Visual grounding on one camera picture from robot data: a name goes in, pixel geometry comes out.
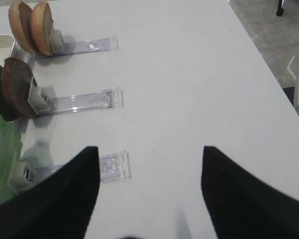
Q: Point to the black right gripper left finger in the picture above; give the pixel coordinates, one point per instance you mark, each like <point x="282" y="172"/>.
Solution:
<point x="60" y="207"/>

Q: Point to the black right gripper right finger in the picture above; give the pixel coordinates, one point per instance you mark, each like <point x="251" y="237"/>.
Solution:
<point x="243" y="207"/>

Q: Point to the green lettuce leaf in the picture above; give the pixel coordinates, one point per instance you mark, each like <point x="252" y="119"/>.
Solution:
<point x="10" y="148"/>

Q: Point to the near bread bun slice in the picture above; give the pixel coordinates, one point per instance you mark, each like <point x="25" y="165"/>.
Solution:
<point x="41" y="25"/>

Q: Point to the bread bun slice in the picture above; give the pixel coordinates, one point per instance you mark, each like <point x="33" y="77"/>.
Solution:
<point x="19" y="14"/>
<point x="41" y="25"/>

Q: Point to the far bread bun slice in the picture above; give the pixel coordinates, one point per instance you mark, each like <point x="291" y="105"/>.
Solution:
<point x="19" y="14"/>

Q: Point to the white metal tray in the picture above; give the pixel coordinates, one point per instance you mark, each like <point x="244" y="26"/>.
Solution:
<point x="6" y="47"/>

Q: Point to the black chair leg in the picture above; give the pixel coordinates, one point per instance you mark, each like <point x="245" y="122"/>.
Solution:
<point x="280" y="10"/>

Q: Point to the clear lettuce holder rail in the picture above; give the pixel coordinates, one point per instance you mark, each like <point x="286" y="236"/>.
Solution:
<point x="113" y="167"/>

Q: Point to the clear patty holder rail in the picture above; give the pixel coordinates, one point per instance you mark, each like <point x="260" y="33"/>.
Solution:
<point x="43" y="105"/>

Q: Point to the clear bun holder rail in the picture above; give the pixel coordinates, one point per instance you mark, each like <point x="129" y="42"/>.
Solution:
<point x="62" y="48"/>

